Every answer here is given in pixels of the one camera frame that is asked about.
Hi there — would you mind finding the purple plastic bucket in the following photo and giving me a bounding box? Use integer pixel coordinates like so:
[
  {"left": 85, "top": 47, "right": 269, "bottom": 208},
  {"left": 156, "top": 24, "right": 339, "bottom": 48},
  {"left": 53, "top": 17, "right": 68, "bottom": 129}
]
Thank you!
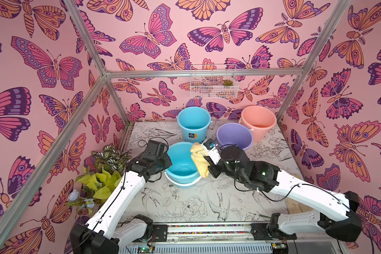
[{"left": 216, "top": 123, "right": 254, "bottom": 150}]

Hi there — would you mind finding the light blue bucket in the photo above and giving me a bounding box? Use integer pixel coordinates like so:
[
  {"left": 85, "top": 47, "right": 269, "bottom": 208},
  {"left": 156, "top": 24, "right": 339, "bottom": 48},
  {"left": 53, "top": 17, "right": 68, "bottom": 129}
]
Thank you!
[
  {"left": 165, "top": 142, "right": 202, "bottom": 187},
  {"left": 177, "top": 106, "right": 212, "bottom": 143}
]

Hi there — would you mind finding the yellow cleaning cloth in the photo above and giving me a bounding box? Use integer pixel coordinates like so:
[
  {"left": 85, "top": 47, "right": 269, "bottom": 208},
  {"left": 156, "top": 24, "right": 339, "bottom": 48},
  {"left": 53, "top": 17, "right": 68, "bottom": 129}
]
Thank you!
[{"left": 190, "top": 143, "right": 210, "bottom": 178}]

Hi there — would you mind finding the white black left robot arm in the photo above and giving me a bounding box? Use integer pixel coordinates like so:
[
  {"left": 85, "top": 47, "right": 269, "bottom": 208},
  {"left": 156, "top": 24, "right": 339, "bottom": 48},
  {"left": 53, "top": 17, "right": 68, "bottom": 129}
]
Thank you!
[{"left": 70, "top": 138, "right": 172, "bottom": 254}]

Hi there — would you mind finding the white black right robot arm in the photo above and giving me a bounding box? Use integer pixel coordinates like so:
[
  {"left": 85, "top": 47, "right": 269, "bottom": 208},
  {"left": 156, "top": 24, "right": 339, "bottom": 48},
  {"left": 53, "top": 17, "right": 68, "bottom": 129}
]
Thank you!
[{"left": 202, "top": 139, "right": 363, "bottom": 242}]

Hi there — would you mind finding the pink plastic bucket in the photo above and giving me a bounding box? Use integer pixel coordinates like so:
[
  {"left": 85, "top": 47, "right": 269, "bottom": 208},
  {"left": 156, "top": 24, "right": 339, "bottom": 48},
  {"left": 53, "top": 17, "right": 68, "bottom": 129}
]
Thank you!
[{"left": 239, "top": 105, "right": 277, "bottom": 142}]

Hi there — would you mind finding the potted green leafy plant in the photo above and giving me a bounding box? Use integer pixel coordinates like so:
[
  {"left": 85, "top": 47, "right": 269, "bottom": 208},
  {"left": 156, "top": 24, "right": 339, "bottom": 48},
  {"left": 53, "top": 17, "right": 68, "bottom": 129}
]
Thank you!
[{"left": 67, "top": 145, "right": 131, "bottom": 213}]

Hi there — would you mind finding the small green succulent plant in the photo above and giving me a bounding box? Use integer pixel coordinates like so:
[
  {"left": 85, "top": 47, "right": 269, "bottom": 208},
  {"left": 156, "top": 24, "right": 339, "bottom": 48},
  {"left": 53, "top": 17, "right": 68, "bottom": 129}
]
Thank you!
[{"left": 222, "top": 79, "right": 233, "bottom": 86}]

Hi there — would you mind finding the beige work glove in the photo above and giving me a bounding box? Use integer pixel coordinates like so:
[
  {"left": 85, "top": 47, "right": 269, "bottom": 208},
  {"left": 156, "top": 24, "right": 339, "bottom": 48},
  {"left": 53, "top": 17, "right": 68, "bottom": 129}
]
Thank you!
[{"left": 285, "top": 173, "right": 313, "bottom": 215}]

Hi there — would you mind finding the white wire wall basket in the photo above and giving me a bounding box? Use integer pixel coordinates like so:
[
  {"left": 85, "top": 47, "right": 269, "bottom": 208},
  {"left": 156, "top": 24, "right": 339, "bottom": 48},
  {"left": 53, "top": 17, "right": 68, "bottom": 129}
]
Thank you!
[{"left": 189, "top": 69, "right": 239, "bottom": 100}]

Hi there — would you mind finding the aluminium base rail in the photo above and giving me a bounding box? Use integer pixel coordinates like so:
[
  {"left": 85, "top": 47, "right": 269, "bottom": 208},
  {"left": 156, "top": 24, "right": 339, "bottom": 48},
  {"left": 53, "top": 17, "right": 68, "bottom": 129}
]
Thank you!
[{"left": 72, "top": 222, "right": 340, "bottom": 254}]

